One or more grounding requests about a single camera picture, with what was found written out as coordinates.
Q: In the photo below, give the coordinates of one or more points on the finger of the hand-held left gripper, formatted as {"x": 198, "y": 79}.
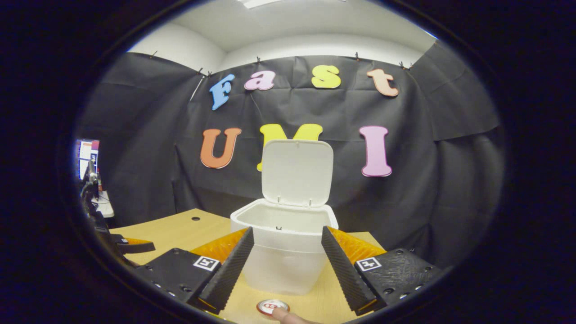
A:
{"x": 135, "y": 246}

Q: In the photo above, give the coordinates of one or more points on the white side table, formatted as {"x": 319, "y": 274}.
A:
{"x": 106, "y": 207}

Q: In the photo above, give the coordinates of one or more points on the computer monitor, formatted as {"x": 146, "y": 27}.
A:
{"x": 86, "y": 155}

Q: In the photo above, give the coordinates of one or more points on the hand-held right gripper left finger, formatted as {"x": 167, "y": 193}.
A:
{"x": 227, "y": 270}

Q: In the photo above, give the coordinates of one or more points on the red pop can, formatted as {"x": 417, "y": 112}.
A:
{"x": 268, "y": 306}

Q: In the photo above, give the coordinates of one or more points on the wooden desktop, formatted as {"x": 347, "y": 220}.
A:
{"x": 180, "y": 229}

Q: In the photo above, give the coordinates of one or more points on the ceiling light panel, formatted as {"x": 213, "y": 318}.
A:
{"x": 263, "y": 3}

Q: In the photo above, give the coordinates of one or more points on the black backdrop cloth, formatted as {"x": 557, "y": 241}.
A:
{"x": 405, "y": 202}

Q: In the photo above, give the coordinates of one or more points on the white desktop garbage bin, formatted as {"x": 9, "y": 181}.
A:
{"x": 294, "y": 171}

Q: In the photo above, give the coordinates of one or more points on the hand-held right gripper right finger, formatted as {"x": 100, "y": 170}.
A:
{"x": 344, "y": 272}

